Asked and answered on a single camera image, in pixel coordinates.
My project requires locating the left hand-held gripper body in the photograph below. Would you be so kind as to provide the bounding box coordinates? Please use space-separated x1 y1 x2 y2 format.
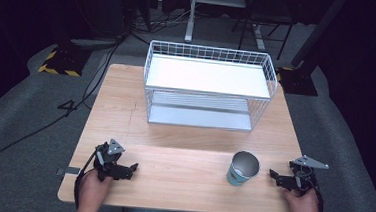
92 137 129 184

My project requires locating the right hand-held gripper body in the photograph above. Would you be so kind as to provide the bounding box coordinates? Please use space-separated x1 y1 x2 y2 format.
285 153 331 199

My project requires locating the blue cup with metal inside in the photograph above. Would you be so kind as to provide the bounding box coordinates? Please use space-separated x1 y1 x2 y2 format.
225 149 262 189

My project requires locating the person's right hand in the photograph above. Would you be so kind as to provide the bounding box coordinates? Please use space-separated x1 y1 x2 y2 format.
280 186 324 212

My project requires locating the person's left hand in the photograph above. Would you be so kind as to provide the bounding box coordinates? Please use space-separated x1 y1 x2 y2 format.
75 168 116 212

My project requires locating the grey tape strip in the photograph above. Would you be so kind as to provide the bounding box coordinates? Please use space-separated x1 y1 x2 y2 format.
56 165 81 179

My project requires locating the black stand with hazard base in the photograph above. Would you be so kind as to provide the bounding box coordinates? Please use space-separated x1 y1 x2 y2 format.
275 0 350 100

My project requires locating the black base with hazard stripes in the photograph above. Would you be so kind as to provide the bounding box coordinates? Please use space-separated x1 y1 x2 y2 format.
37 41 93 79

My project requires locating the grey flat stand base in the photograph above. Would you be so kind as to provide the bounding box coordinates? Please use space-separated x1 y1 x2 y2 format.
69 33 127 53

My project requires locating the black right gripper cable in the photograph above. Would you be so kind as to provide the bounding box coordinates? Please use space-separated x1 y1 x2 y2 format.
310 183 327 212

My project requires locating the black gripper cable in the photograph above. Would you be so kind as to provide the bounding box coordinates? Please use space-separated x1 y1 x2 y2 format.
310 183 327 212
71 149 98 212

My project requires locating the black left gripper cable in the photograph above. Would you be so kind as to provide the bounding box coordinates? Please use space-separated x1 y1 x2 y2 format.
71 149 98 212

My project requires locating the long black floor cable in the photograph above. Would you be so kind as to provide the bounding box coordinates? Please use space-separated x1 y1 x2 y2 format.
0 32 123 187

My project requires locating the white wire shelf rack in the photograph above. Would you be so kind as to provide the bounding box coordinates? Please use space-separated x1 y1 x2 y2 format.
140 39 281 135

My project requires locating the bundle of floor cables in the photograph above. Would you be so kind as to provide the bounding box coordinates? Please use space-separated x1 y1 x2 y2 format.
126 1 197 49

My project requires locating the black metal chair frame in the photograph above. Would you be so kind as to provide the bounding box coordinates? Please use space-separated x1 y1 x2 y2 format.
229 0 300 62

